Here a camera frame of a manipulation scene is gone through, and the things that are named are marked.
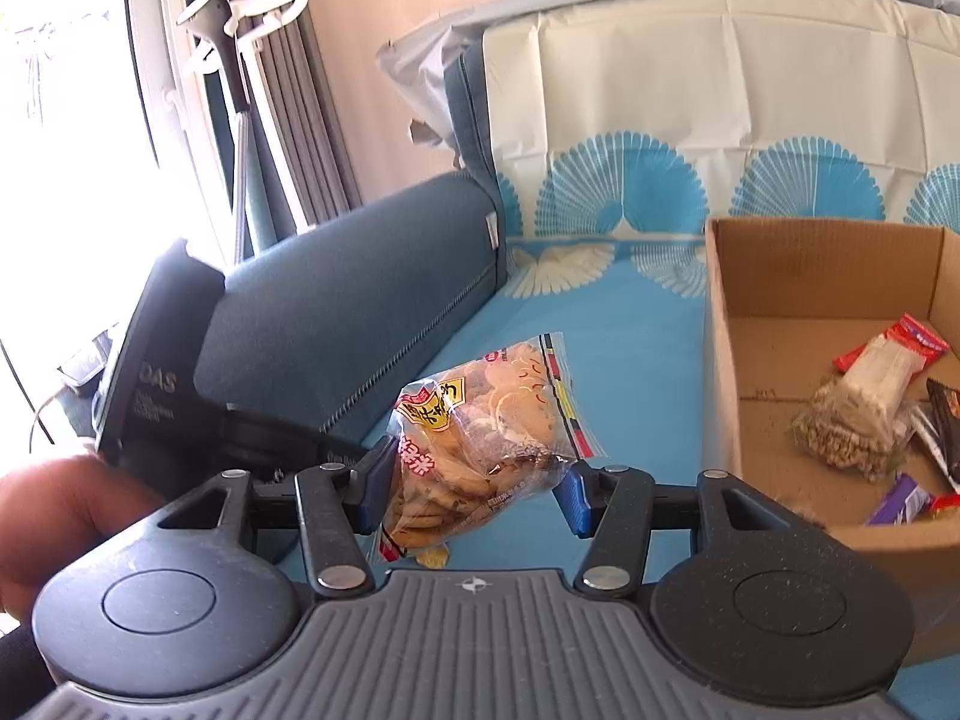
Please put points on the white window frame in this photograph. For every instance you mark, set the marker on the white window frame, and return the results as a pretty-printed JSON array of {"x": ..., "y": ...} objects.
[{"x": 161, "y": 127}]

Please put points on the purple candy wrapper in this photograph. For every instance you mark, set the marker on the purple candy wrapper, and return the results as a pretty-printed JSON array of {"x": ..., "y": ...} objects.
[{"x": 900, "y": 501}]

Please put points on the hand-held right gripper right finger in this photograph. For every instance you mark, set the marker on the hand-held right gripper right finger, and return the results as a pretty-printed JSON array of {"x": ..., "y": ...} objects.
[{"x": 574, "y": 499}]

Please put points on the clear white rice cracker pack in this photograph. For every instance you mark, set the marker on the clear white rice cracker pack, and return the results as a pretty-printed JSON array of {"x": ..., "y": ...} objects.
[{"x": 877, "y": 382}]

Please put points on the red snack packet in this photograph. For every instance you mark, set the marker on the red snack packet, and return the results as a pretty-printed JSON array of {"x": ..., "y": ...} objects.
[{"x": 926, "y": 337}]

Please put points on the cardboard box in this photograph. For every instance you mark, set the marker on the cardboard box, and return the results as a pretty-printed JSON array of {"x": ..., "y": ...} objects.
[{"x": 795, "y": 345}]

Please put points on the garment steamer stand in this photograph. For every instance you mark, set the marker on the garment steamer stand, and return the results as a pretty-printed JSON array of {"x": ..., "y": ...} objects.
[{"x": 240, "y": 165}]

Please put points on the dark brown snack wrapper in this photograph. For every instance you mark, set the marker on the dark brown snack wrapper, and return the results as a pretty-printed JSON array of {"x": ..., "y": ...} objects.
[{"x": 946, "y": 420}]

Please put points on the clear bag of round cookies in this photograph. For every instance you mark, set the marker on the clear bag of round cookies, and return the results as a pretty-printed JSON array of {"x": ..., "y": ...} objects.
[{"x": 480, "y": 427}]

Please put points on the dark teal curtain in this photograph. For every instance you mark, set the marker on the dark teal curtain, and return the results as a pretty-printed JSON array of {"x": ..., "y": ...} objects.
[{"x": 259, "y": 202}]

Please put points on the orange-red sausage packet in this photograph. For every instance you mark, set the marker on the orange-red sausage packet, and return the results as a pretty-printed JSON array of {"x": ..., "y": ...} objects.
[{"x": 945, "y": 506}]

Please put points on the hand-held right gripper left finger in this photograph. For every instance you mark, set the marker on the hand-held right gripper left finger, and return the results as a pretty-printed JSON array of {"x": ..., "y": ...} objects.
[{"x": 375, "y": 487}]

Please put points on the pale blue cover sheet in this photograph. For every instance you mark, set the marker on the pale blue cover sheet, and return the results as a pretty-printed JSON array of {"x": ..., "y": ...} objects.
[{"x": 427, "y": 67}]

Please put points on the grey curtain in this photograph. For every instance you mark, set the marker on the grey curtain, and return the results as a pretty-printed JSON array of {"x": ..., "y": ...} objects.
[{"x": 300, "y": 90}]

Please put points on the clear peanut brittle pack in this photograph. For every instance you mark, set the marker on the clear peanut brittle pack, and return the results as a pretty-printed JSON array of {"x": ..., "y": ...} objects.
[{"x": 840, "y": 435}]

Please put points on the person's left hand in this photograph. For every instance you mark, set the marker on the person's left hand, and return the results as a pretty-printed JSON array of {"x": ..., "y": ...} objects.
[{"x": 52, "y": 517}]

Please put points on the blue sofa armrest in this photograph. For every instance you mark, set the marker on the blue sofa armrest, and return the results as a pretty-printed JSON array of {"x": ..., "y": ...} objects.
[{"x": 337, "y": 277}]

